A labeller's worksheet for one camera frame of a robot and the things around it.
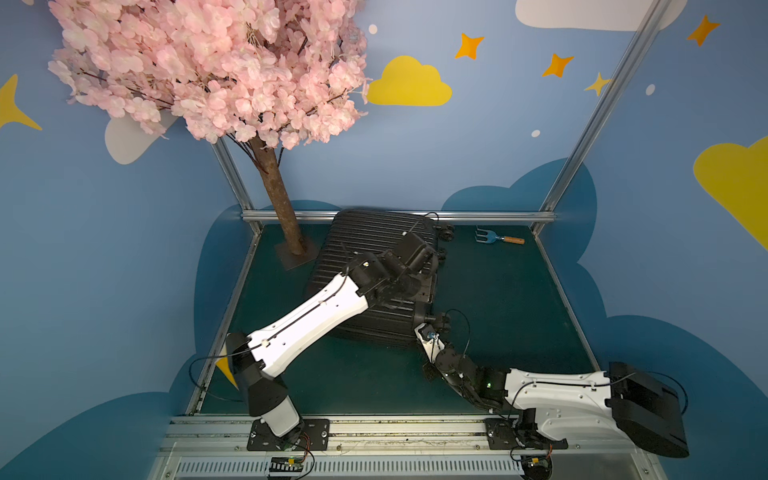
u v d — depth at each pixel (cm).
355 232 90
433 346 67
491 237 119
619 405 44
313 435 76
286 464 73
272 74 48
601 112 87
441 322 75
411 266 52
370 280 46
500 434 74
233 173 102
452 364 60
